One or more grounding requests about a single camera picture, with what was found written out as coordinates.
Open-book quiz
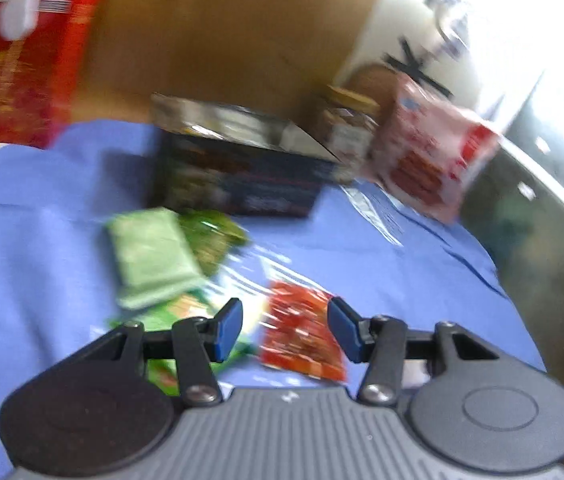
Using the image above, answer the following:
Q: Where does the dark printed box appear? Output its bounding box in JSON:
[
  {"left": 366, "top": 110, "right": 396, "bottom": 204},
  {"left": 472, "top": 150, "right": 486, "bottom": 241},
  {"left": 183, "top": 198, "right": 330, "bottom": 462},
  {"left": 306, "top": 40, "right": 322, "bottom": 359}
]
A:
[{"left": 151, "top": 93, "right": 344, "bottom": 219}]

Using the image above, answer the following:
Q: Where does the red packet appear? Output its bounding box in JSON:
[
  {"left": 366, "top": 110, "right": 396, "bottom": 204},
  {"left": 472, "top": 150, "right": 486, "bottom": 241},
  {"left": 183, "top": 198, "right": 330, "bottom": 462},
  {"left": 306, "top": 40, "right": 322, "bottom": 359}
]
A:
[{"left": 259, "top": 280, "right": 349, "bottom": 382}]

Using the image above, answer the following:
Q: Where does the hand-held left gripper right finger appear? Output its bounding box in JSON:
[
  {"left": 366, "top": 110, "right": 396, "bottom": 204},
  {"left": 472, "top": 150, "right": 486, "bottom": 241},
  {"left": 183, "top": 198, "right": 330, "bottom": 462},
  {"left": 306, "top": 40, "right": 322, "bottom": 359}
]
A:
[{"left": 327, "top": 297, "right": 502, "bottom": 405}]

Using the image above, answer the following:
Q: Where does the black tape cross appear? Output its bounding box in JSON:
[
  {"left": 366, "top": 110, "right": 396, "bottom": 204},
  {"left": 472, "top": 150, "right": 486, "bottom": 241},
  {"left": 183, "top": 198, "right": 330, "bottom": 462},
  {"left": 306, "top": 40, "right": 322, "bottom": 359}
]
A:
[{"left": 384, "top": 37, "right": 455, "bottom": 99}]

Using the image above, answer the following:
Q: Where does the round wooden board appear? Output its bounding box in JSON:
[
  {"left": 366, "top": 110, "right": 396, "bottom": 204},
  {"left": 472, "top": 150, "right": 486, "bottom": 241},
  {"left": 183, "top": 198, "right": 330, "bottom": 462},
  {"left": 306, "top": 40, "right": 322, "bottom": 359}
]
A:
[{"left": 348, "top": 62, "right": 399, "bottom": 107}]

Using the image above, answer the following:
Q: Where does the large pink snack bag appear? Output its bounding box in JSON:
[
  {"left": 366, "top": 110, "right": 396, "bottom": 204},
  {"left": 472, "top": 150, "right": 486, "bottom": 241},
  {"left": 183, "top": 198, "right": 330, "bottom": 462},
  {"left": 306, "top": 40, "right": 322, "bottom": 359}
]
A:
[{"left": 371, "top": 72, "right": 503, "bottom": 225}]

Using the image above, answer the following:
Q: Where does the dark green packet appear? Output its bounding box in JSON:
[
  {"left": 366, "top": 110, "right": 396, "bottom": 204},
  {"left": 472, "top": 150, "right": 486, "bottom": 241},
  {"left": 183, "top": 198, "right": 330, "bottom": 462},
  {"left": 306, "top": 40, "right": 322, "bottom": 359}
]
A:
[{"left": 179, "top": 210, "right": 251, "bottom": 278}]

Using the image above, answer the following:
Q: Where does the green and orange packet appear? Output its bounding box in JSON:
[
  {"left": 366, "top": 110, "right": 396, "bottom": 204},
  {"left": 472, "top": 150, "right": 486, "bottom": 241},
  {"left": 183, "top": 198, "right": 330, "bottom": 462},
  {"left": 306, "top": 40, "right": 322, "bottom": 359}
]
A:
[{"left": 107, "top": 292, "right": 256, "bottom": 396}]

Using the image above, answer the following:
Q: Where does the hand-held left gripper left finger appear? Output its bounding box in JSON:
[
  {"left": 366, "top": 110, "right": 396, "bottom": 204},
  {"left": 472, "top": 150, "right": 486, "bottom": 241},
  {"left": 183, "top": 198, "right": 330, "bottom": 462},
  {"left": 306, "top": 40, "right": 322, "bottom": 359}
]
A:
[{"left": 62, "top": 298, "right": 244, "bottom": 407}]

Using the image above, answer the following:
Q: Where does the light green packet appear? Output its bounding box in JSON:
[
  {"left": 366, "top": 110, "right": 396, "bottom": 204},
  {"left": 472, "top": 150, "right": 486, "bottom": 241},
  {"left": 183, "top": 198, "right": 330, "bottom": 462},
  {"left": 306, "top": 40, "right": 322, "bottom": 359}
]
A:
[{"left": 106, "top": 208, "right": 201, "bottom": 310}]

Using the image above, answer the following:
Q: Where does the clear jar with gold lid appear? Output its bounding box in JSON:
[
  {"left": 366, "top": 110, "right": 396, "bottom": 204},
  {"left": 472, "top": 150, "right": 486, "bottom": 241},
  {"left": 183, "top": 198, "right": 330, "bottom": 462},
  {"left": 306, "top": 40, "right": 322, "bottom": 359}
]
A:
[{"left": 312, "top": 85, "right": 381, "bottom": 172}]

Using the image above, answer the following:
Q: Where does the red gift bag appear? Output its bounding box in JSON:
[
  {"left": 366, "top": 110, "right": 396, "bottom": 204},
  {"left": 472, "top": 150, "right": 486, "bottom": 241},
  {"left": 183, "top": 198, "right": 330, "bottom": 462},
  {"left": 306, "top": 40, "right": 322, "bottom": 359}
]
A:
[{"left": 0, "top": 0, "right": 105, "bottom": 150}]

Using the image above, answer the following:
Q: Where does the blue printed tablecloth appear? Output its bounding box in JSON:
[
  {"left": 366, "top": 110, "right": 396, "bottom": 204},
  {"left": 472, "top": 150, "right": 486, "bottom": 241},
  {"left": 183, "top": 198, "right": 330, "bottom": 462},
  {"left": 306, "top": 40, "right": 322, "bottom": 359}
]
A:
[{"left": 0, "top": 120, "right": 549, "bottom": 480}]

